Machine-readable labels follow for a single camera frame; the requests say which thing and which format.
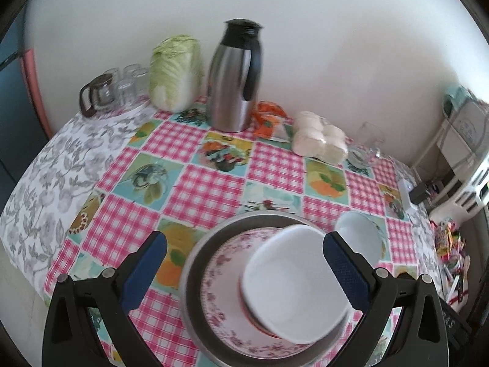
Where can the clear drinking glass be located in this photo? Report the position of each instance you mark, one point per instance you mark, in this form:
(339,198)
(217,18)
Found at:
(112,73)
(128,93)
(136,76)

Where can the light blue bowl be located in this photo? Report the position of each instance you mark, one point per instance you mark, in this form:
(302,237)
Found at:
(363,233)

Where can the white triangular packet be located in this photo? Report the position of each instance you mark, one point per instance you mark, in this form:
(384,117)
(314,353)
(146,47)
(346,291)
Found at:
(282,133)

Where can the round floral rim plate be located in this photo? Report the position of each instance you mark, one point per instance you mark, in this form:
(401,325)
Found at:
(221,294)

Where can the white patterned box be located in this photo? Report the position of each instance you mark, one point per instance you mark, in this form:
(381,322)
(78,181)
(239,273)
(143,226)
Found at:
(468,126)

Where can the yellow snack packet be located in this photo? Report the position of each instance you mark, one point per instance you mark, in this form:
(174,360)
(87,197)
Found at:
(442,239)

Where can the clear glass mug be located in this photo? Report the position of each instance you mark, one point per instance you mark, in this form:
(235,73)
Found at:
(366,141)

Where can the pink plaid tablecloth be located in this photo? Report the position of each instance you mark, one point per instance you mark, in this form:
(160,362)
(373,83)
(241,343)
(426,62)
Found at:
(206,191)

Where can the orange snack packet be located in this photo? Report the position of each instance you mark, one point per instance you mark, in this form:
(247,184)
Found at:
(267,116)

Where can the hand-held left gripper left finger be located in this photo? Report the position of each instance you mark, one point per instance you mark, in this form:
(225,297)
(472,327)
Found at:
(147,267)

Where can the black power adapter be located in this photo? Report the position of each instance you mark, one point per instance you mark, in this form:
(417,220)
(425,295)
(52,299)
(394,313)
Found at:
(418,193)

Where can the white plastic chair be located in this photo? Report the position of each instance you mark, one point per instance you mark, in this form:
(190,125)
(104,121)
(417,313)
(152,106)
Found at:
(470,195)

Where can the stainless steel basin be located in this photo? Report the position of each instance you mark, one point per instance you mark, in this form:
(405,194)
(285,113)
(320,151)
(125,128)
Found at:
(195,275)

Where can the pink padded bar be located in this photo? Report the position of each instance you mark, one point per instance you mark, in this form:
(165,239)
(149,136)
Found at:
(36,95)

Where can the pile of snacks and tools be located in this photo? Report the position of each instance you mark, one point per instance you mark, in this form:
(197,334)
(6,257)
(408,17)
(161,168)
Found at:
(456,275)

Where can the dark blue panel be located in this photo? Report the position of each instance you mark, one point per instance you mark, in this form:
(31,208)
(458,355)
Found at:
(15,122)

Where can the white square bowl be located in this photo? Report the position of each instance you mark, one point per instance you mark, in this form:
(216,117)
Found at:
(290,286)

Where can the stainless steel thermos jug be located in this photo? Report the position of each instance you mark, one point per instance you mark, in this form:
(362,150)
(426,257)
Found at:
(229,84)

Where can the bag of steamed buns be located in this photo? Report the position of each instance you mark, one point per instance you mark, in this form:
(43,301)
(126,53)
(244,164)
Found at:
(317,141)

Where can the teal cloth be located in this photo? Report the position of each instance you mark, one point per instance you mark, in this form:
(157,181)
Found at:
(456,97)

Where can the napa cabbage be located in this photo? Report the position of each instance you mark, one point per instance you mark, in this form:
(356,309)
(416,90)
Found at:
(174,72)

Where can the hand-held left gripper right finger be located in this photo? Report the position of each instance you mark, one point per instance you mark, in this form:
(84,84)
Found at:
(345,271)

